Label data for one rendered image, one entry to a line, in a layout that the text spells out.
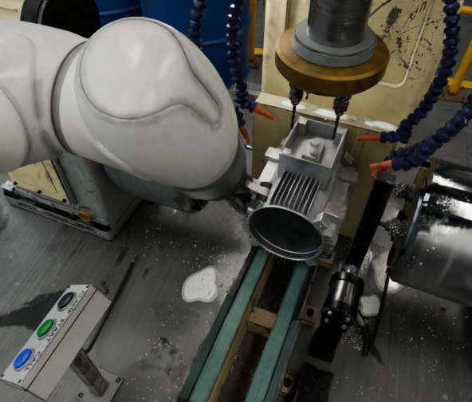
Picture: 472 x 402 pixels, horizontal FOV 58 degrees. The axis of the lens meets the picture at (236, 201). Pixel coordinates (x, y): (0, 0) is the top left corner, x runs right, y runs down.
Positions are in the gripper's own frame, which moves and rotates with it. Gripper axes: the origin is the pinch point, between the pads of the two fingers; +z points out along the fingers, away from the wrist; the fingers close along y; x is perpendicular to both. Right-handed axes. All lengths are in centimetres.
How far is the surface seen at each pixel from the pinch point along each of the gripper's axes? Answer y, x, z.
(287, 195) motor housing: -5.2, -5.2, 11.2
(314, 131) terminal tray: -5.2, -21.1, 19.2
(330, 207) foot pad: -13.0, -6.1, 15.8
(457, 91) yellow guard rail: -61, -145, 215
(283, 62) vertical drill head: -0.3, -21.8, -4.5
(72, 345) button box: 16.6, 29.2, -2.7
